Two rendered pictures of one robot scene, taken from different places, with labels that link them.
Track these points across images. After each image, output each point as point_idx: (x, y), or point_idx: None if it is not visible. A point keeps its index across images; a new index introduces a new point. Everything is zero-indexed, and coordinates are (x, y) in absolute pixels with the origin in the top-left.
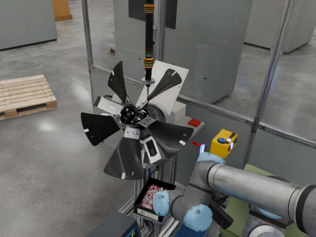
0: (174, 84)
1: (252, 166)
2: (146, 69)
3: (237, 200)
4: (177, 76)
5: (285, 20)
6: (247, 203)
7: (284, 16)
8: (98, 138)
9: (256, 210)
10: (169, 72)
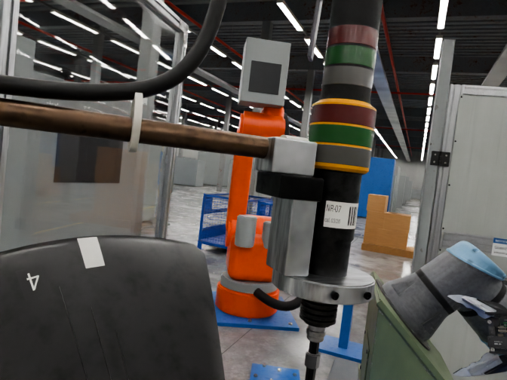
0: (202, 277)
1: (380, 296)
2: (359, 191)
3: (427, 355)
4: (142, 246)
5: (10, 51)
6: (422, 346)
7: (6, 38)
8: None
9: (500, 285)
10: (28, 270)
